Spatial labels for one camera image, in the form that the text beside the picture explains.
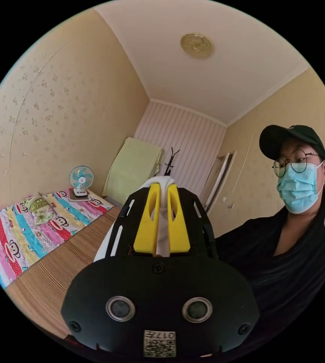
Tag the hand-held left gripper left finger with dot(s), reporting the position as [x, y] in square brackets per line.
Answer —
[146, 224]

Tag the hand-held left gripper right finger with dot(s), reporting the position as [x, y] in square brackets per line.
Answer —
[180, 227]

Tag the white long sleeve shirt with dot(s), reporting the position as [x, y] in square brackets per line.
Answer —
[163, 227]

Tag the light green upright mattress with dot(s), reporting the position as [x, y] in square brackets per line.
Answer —
[134, 173]

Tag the door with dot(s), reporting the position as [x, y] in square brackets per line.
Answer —
[217, 181]

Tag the black coat rack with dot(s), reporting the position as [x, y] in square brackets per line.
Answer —
[169, 163]

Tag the small table fan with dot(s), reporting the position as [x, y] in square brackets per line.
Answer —
[80, 181]

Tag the bed with woven mat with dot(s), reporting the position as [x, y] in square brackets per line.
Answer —
[54, 255]

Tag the floral pillow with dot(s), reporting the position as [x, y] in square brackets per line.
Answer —
[39, 210]

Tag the person's body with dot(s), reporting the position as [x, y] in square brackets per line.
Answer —
[290, 227]

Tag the round ceiling lamp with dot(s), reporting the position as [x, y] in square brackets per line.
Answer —
[197, 45]

